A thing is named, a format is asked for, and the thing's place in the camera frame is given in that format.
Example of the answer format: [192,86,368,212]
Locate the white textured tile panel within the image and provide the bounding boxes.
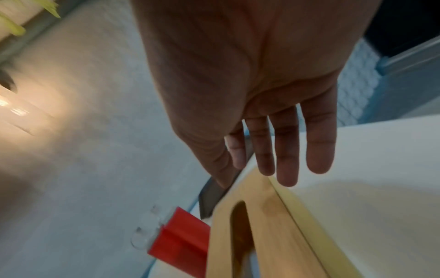
[337,38,383,128]

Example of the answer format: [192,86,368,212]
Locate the person's right hand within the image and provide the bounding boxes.
[131,0,376,190]

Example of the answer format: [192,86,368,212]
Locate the grey metal knife blade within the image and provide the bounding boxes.
[198,127,256,219]

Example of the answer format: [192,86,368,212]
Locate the yellow-green plant leaves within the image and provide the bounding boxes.
[0,0,62,37]

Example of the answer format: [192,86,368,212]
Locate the wooden cutting board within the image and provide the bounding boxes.
[205,165,363,278]

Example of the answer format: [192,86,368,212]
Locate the red plastic box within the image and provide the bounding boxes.
[148,206,211,267]

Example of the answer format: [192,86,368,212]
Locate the clear plastic hook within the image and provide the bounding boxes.
[131,204,172,251]

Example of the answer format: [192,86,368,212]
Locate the grey window frame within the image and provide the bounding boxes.
[377,34,440,75]

